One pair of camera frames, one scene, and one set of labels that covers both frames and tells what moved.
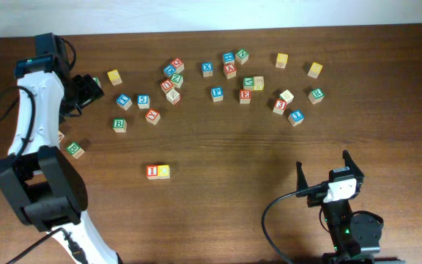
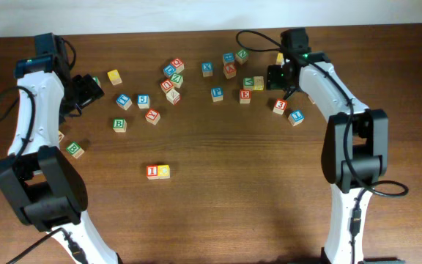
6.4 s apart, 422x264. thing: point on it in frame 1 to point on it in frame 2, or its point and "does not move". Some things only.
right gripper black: (302, 182) to (273, 80)
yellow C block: (164, 171) does not move
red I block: (152, 172) does not move
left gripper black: (91, 90) does not move
